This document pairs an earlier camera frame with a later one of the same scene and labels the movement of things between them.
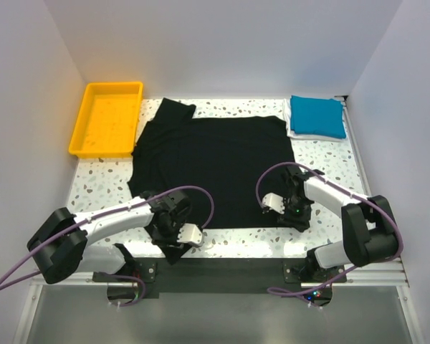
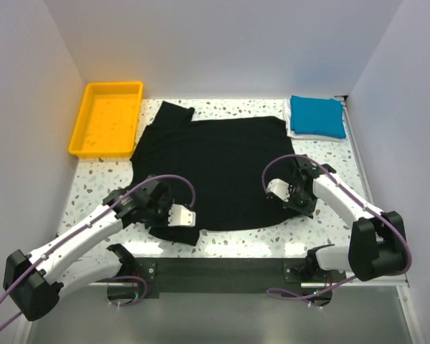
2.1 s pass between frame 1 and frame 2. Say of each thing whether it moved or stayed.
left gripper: moved
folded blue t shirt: stayed
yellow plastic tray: stayed
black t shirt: stayed
